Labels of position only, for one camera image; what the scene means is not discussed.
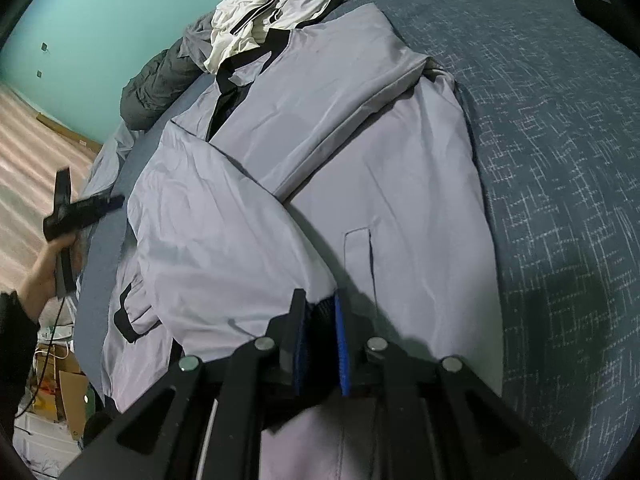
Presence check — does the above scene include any grey jacket with black trim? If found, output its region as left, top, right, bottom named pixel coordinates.
left=100, top=2, right=504, bottom=480

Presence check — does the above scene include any person's left hand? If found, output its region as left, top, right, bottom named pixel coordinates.
left=21, top=232, right=77, bottom=323

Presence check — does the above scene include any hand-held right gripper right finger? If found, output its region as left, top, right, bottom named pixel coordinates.
left=334, top=292, right=577, bottom=480

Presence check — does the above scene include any cardboard box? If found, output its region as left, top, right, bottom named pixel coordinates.
left=31, top=349, right=92, bottom=442

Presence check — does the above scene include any person's left forearm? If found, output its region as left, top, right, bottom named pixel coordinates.
left=0, top=290, right=42, bottom=426

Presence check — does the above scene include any grey garment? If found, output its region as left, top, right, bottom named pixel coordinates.
left=181, top=9, right=222, bottom=69

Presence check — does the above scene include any light blue bed sheet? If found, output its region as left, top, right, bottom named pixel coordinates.
left=81, top=121, right=134, bottom=202

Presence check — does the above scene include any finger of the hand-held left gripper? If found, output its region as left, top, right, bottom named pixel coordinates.
left=79, top=194, right=127, bottom=227

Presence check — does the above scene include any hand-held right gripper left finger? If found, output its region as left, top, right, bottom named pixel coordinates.
left=60, top=287, right=308, bottom=480

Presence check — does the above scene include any white jacket with black trim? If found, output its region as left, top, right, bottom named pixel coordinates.
left=201, top=0, right=376, bottom=74

